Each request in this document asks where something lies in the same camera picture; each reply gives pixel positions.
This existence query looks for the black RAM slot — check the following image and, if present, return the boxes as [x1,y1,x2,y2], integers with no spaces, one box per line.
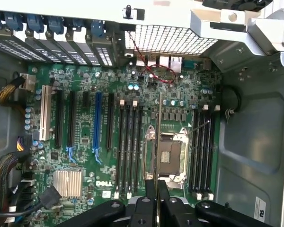
[121,105,133,199]
[113,99,126,200]
[188,110,201,193]
[127,99,139,199]
[134,105,144,193]
[206,105,221,201]
[200,110,213,193]
[194,105,209,201]

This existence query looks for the CPU socket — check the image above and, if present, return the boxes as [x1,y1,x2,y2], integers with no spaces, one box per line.
[143,125,190,189]

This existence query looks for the silver finned heatsink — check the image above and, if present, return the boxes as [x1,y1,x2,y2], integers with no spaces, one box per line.
[53,169,83,199]

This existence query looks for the thin metal locking lever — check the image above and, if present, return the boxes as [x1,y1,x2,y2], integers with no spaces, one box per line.
[186,120,211,136]

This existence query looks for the long black expansion slot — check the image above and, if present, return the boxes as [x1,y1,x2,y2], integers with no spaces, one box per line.
[53,89,65,148]
[67,91,77,148]
[106,93,115,151]

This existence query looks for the blue expansion slot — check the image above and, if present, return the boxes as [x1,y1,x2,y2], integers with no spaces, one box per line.
[91,91,103,151]

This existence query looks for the open grey PC case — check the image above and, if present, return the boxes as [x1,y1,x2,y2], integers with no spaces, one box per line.
[0,0,284,227]

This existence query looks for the green Dell motherboard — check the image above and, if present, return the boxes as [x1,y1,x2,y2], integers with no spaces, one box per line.
[21,56,222,227]

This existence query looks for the white expansion slot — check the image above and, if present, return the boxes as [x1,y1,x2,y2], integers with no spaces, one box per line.
[39,85,53,142]

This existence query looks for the white plastic parts rack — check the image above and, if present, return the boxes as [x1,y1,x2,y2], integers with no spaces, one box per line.
[190,0,284,54]

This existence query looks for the black wire with flat plug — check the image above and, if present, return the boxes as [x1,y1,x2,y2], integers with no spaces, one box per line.
[0,185,62,219]

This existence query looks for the black looped wire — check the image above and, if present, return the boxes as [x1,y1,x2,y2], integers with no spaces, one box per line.
[219,84,241,121]

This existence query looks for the sleeved power wire bundle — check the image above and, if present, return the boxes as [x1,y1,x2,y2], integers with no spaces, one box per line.
[0,135,34,227]

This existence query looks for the red black twisted wire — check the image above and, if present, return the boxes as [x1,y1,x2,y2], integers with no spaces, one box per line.
[129,32,176,85]

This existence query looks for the white plug yellow black wires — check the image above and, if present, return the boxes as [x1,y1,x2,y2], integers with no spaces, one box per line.
[0,72,36,105]

